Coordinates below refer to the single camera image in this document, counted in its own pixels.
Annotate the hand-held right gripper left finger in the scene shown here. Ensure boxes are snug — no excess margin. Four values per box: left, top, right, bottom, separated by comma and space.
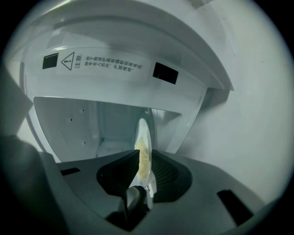
38, 149, 141, 235

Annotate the white table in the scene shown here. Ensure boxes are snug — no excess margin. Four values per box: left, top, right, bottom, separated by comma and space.
179, 13, 290, 203

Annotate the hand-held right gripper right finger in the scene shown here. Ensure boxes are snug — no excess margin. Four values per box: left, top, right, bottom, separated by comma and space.
137, 149, 271, 235

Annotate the large white plate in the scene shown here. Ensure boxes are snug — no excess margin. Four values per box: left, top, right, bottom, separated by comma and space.
127, 118, 158, 211

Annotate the white microwave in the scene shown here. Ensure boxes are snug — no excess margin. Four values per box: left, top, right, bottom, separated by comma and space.
4, 0, 235, 164

